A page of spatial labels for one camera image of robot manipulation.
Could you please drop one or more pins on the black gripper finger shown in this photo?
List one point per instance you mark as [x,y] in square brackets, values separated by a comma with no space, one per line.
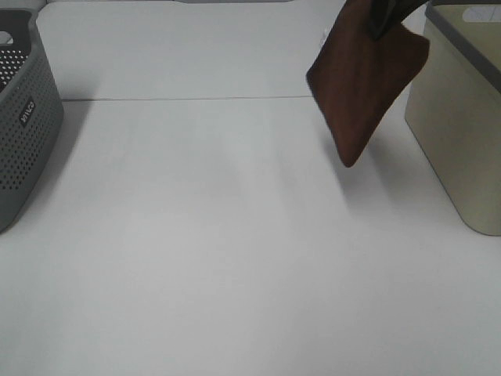
[384,14]

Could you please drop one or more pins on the brown towel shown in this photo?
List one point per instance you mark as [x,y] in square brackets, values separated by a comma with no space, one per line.
[355,80]

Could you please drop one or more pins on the beige plastic basket grey rim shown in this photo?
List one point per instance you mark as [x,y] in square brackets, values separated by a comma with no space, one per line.
[453,108]

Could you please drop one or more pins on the grey perforated plastic basket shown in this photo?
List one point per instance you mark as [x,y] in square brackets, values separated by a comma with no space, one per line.
[31,111]

